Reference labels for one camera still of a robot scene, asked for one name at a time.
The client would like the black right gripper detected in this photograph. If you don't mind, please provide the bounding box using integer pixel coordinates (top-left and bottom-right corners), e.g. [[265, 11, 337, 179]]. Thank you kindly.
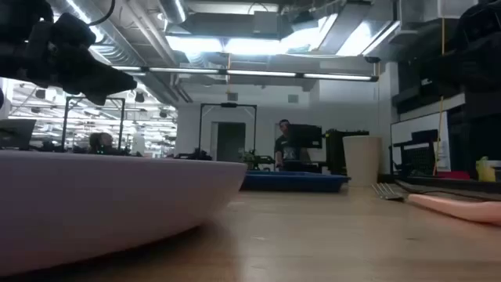
[[419, 50, 501, 95]]

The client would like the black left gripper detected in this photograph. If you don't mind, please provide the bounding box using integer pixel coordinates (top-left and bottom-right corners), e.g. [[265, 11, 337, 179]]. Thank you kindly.
[[23, 23, 138, 106]]

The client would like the beige paper cup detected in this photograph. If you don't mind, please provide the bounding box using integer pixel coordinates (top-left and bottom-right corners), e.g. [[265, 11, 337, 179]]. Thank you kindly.
[[342, 135, 383, 188]]

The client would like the metal fork with orange handle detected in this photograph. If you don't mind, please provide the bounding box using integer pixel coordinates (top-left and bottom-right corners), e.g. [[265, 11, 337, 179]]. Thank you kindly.
[[370, 182, 501, 227]]

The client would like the blue plastic tray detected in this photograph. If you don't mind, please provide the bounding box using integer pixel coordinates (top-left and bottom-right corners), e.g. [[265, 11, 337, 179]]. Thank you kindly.
[[239, 170, 351, 193]]

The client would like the white board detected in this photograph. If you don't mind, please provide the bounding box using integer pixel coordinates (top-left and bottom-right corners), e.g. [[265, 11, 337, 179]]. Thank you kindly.
[[390, 111, 450, 173]]

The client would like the person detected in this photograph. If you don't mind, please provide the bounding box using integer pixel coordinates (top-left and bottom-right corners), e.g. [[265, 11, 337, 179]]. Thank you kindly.
[[88, 132, 118, 156], [273, 119, 312, 172]]

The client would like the black mesh rack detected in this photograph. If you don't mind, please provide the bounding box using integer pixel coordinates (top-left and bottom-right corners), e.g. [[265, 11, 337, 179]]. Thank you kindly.
[[391, 128, 440, 178]]

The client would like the red flat box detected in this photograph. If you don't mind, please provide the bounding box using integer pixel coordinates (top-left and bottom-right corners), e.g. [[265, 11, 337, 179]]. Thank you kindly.
[[436, 170, 470, 180]]

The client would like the yellow-green bottle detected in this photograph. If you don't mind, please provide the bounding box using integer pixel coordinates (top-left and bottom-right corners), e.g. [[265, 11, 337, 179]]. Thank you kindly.
[[475, 155, 497, 183]]

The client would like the dark laptop screen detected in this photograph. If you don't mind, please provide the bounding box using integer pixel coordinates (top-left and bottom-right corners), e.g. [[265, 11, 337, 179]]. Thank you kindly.
[[0, 118, 37, 150]]

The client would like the black cabinet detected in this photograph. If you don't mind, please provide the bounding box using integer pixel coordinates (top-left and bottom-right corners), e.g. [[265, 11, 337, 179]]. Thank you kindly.
[[324, 128, 371, 175]]

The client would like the grey door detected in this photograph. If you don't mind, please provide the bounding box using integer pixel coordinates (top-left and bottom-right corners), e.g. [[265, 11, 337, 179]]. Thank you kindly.
[[211, 121, 247, 162]]

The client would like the long ceiling light bar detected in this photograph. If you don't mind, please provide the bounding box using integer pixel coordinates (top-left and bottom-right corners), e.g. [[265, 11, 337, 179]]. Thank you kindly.
[[111, 65, 380, 82]]

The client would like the black metal frame stand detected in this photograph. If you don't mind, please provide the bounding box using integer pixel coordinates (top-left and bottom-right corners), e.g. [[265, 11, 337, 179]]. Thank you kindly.
[[198, 103, 258, 162], [61, 96, 126, 152]]

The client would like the ribbed silver ceiling duct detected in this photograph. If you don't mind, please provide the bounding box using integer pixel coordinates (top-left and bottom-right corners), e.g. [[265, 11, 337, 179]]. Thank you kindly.
[[58, 0, 142, 68]]

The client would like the yellow hanging cord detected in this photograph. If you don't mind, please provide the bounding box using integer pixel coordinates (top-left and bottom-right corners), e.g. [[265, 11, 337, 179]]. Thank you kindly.
[[432, 17, 446, 176]]

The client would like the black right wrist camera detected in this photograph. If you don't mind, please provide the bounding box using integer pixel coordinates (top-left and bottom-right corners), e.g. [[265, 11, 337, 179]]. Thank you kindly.
[[456, 0, 501, 54]]

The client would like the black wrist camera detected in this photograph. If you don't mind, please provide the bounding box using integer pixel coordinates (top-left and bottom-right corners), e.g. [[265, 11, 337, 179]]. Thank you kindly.
[[52, 13, 97, 46], [456, 0, 501, 54]]

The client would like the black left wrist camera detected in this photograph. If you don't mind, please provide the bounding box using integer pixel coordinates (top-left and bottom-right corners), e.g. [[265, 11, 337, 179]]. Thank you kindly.
[[52, 13, 97, 46]]

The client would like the silver round ceiling duct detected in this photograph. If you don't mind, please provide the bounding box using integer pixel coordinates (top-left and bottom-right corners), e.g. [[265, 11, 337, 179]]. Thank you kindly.
[[158, 0, 189, 24]]

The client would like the black aluminium table frame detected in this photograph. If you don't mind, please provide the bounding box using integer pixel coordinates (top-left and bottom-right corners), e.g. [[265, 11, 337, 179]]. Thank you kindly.
[[393, 175, 501, 193]]

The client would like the black table cable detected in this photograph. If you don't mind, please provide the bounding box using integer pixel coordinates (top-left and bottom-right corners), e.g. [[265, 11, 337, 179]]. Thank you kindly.
[[398, 183, 501, 203]]

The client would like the black wall monitor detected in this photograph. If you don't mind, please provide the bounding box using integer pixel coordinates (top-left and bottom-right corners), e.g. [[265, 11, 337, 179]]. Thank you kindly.
[[289, 124, 323, 150]]

